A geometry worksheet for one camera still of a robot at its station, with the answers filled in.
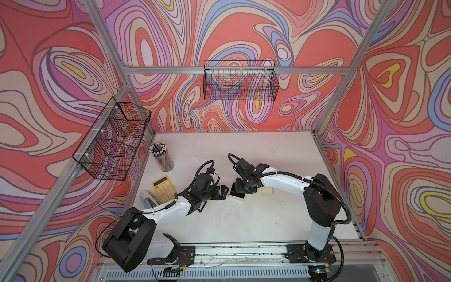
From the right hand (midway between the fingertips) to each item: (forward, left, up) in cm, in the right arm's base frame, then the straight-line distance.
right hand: (240, 194), depth 88 cm
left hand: (+1, +8, +3) cm, 9 cm away
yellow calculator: (+5, +40, -1) cm, 41 cm away
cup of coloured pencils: (+19, +41, +15) cm, 47 cm away
